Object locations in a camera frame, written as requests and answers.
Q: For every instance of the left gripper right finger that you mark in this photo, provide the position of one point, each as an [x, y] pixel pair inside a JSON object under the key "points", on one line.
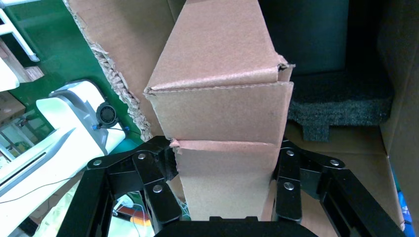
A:
{"points": [[353, 209]]}

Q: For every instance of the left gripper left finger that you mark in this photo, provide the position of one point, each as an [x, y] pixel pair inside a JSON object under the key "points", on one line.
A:
{"points": [[95, 196]]}

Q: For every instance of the small brown cardboard box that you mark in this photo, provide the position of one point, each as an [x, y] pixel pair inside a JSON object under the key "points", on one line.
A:
{"points": [[216, 114]]}

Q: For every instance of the large brown cardboard box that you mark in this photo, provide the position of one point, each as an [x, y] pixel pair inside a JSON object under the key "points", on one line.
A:
{"points": [[131, 32]]}

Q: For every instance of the red bar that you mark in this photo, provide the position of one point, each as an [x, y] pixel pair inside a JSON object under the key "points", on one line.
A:
{"points": [[131, 214]]}

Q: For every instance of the pale yellow cloth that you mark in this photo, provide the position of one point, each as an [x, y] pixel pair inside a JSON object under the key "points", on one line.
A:
{"points": [[59, 216]]}

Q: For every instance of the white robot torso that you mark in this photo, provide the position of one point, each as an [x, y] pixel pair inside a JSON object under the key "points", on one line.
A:
{"points": [[65, 144]]}

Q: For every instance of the black notched foam piece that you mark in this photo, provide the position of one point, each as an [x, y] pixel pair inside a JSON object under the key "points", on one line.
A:
{"points": [[340, 104]]}

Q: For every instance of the brown carton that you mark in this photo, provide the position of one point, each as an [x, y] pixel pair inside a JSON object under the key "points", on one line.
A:
{"points": [[9, 108]]}

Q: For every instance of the wooden pallet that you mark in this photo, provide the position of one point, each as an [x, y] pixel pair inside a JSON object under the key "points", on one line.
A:
{"points": [[32, 72]]}

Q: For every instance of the white plastic object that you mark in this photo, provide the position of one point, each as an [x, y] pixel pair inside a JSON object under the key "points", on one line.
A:
{"points": [[6, 77]]}

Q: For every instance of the dark smooth block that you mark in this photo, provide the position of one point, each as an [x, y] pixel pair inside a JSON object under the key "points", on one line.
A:
{"points": [[307, 36]]}

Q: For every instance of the white metal frame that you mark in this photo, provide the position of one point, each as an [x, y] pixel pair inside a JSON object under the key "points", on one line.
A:
{"points": [[23, 44]]}

